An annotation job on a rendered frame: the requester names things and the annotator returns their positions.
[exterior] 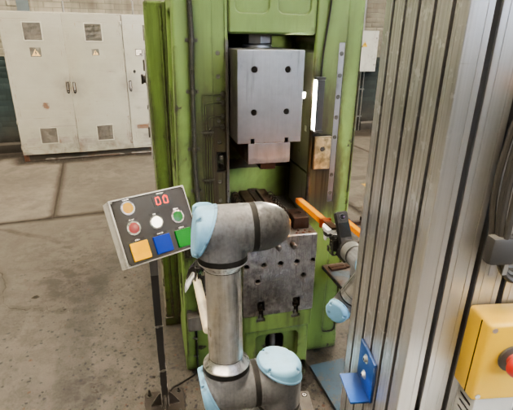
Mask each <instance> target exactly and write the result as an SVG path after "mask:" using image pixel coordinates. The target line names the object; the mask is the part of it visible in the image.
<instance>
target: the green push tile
mask: <svg viewBox="0 0 513 410"><path fill-rule="evenodd" d="M174 233H175V237H176V239H177V242H178V247H179V248H181V247H184V246H188V245H190V244H191V228H190V227H187V228H184V229H179V230H176V231H174Z"/></svg>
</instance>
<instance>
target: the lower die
mask: <svg viewBox="0 0 513 410"><path fill-rule="evenodd" d="M251 190H257V192H258V193H259V194H260V196H261V197H262V198H263V199H264V200H265V202H267V203H272V204H274V200H272V201H271V199H272V197H271V196H270V195H269V194H268V195H267V193H268V192H267V191H266V190H265V189H257V188H251V189H248V190H240V191H239V192H238V195H239V197H240V198H241V199H242V201H243V202H244V203H250V202H258V200H257V199H256V197H255V196H254V194H253V193H252V191H251ZM269 196H270V198H269Z"/></svg>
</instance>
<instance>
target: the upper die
mask: <svg viewBox="0 0 513 410"><path fill-rule="evenodd" d="M230 143H231V144H232V146H233V147H234V148H235V149H236V150H237V151H238V152H239V154H240V155H241V156H242V157H243V159H244V160H245V161H246V162H247V163H248V164H267V163H282V162H289V159H290V142H287V141H286V140H284V142H271V143H253V142H252V141H251V144H237V143H236V142H235V141H234V139H233V138H232V137H230Z"/></svg>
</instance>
